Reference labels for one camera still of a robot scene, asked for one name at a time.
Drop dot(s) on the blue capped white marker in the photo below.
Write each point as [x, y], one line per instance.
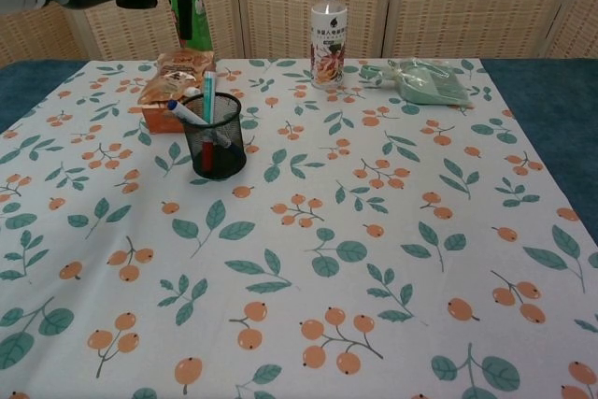
[187, 113]

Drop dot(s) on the teal and red pen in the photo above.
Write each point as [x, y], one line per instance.
[208, 100]

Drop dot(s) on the black mesh pen holder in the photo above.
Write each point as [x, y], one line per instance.
[215, 151]

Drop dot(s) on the woven folding screen panel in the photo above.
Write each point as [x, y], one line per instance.
[32, 39]
[224, 11]
[581, 16]
[481, 2]
[280, 6]

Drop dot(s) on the orange snack bag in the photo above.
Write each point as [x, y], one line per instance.
[180, 76]

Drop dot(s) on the clear bottle black cap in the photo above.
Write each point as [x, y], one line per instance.
[329, 44]

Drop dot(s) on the floral fruit print tablecloth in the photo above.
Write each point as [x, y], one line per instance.
[299, 240]

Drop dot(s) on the green dustpan brush set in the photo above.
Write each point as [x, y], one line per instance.
[425, 83]

